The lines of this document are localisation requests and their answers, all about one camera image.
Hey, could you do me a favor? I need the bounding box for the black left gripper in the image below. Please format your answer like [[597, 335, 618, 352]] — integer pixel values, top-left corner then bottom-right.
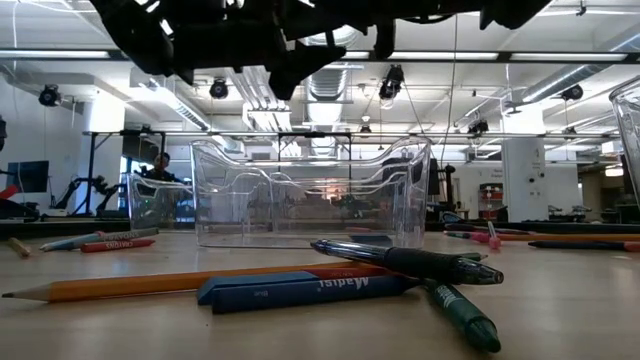
[[172, 19, 281, 71]]

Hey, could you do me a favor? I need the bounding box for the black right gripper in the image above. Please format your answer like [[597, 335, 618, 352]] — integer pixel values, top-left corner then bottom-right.
[[269, 0, 401, 101]]

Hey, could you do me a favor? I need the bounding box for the grey crayon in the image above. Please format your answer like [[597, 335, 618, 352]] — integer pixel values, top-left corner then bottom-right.
[[98, 227, 160, 242]]

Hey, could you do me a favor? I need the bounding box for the dark pen with black grip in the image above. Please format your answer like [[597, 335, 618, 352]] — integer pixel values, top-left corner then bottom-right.
[[309, 238, 505, 287]]

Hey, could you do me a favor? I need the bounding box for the pink pen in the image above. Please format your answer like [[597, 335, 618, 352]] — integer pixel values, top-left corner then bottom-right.
[[443, 222, 532, 236]]

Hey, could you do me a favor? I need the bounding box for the green pencil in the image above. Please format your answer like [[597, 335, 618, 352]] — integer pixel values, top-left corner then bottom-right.
[[449, 251, 489, 265]]

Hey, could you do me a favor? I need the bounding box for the blue eraser with white print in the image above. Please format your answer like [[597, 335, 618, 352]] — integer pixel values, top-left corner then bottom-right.
[[196, 271, 419, 316]]

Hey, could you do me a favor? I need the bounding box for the grey pen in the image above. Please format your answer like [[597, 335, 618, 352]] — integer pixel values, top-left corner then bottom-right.
[[39, 230, 107, 253]]

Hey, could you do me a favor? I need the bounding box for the blue pencil with pink eraser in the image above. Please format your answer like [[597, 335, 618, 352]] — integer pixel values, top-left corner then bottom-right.
[[527, 240, 640, 253]]

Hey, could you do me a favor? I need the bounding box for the black ceiling spotlight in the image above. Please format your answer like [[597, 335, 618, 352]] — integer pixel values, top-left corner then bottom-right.
[[559, 83, 585, 103], [377, 63, 406, 102], [37, 83, 62, 108], [208, 77, 230, 100]]

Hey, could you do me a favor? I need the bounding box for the person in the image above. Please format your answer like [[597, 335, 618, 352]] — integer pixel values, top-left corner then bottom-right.
[[142, 152, 181, 184]]

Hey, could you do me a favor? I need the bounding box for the clear plastic bin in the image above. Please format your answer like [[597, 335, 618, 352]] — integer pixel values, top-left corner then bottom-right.
[[608, 74, 640, 214], [189, 137, 432, 250], [269, 167, 402, 235], [125, 164, 274, 233]]

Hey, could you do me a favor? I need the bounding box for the black background machine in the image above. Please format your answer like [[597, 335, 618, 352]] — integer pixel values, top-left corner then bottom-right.
[[428, 158, 459, 225]]

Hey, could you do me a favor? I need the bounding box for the black overhead light bar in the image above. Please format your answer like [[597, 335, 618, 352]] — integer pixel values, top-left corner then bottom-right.
[[0, 47, 640, 65]]

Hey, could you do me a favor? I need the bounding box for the red shelf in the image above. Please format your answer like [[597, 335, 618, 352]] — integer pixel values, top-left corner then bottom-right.
[[478, 182, 506, 221]]

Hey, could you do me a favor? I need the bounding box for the white square pillar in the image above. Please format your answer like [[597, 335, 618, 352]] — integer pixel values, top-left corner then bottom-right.
[[501, 137, 550, 224]]

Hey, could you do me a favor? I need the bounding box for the dark monitor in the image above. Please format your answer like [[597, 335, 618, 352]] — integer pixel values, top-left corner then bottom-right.
[[4, 160, 50, 195]]

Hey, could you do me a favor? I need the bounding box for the silver air duct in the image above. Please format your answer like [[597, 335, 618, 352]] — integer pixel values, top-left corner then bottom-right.
[[293, 22, 367, 104]]

